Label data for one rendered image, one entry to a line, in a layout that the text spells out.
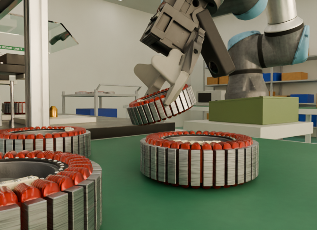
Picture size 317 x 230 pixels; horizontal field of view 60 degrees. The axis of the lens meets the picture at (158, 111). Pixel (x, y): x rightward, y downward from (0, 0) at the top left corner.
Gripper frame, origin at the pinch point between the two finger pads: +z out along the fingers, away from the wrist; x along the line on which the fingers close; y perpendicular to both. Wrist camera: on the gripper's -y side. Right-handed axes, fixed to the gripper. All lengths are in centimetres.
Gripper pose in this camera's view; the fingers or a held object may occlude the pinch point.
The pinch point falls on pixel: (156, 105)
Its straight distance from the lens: 45.0
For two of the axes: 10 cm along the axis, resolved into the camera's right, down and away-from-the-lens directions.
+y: -8.3, -4.7, -2.8
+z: -4.7, 8.8, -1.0
